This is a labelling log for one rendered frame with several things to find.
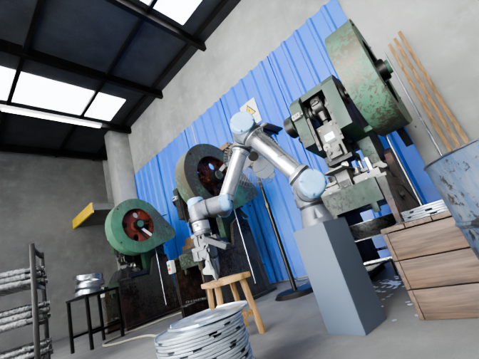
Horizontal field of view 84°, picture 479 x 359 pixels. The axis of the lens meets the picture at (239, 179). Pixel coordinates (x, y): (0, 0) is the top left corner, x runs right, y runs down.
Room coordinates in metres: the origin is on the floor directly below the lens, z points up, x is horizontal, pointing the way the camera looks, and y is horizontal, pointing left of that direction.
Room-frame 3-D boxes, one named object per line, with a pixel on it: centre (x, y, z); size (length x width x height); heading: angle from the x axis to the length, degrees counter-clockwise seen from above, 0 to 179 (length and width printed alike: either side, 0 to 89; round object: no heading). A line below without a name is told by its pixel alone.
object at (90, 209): (6.18, 3.46, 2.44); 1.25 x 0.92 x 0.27; 52
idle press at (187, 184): (3.28, 0.34, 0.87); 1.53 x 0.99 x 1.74; 140
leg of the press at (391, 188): (1.87, -1.08, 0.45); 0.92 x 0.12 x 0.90; 142
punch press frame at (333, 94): (2.04, -0.87, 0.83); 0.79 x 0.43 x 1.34; 142
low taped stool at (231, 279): (1.75, 0.27, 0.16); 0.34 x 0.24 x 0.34; 23
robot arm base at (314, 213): (1.30, -0.30, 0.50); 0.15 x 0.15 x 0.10
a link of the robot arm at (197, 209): (1.17, 0.22, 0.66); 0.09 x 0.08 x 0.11; 89
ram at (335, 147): (1.89, -0.76, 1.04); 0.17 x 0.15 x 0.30; 142
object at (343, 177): (1.79, -0.68, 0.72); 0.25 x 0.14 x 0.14; 142
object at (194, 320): (1.04, 0.25, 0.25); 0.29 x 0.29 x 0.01
